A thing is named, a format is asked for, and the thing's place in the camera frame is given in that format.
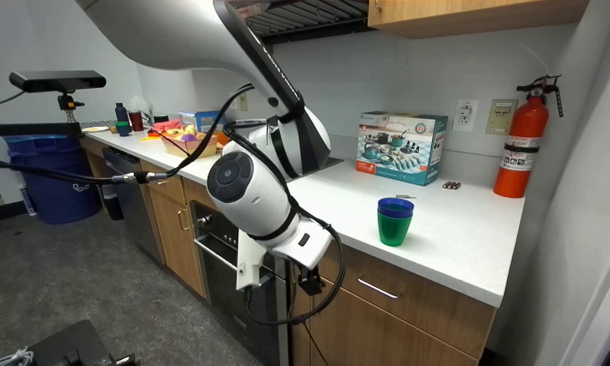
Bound white wall outlet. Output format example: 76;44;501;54
453;97;480;131

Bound narrow wooden cabinet door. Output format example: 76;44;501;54
147;188;209;296

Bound wide wooden cabinet door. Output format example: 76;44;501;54
290;272;480;366

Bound blue box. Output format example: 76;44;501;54
194;110;230;133

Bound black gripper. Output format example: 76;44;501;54
295;265;329;299

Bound stainless steel dishwasher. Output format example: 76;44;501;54
101;146;165;265

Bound small black floor bin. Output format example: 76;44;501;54
97;181;126;222

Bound red and yellow toys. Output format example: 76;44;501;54
144;118;185;141

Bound wide wooden drawer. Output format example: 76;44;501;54
315;235;495;361

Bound black stereo camera bar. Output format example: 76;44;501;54
8;68;107;96

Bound large red fire extinguisher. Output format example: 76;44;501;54
491;72;566;199

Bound beige wall switch plate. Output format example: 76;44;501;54
486;97;518;136

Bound blue recycling bin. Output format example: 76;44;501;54
6;133;104;225

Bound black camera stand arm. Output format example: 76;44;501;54
0;90;86;225

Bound green plastic cup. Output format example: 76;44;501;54
376;209;414;248

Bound black wire rack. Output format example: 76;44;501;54
245;0;372;44

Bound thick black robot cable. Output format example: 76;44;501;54
0;81;347;330

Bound blue plastic cup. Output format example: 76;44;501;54
376;194;416;220

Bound black built-in oven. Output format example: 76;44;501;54
188;201;293;366

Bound black robot cart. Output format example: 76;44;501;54
26;318;141;366

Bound teal toy cookware box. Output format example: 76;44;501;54
353;110;449;187

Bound wooden upper cabinet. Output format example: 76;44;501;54
366;0;589;38

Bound basket of toy food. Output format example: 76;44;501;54
160;126;232;162

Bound small wooden drawer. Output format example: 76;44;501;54
141;160;187;206

